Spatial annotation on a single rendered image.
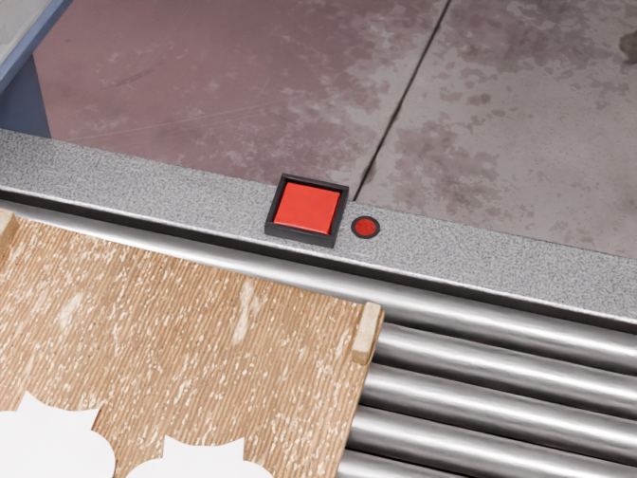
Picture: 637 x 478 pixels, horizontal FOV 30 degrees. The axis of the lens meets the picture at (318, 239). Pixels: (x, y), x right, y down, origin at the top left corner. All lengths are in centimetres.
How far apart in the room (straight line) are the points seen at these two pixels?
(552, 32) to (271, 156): 77
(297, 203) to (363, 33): 159
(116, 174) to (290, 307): 27
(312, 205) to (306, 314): 15
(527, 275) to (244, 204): 31
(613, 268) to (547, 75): 154
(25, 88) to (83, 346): 60
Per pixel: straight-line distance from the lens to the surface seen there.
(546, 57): 285
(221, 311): 119
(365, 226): 128
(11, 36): 155
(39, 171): 135
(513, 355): 120
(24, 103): 171
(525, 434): 118
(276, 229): 126
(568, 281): 127
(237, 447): 110
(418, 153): 259
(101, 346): 118
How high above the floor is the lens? 192
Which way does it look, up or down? 52 degrees down
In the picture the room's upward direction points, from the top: 3 degrees clockwise
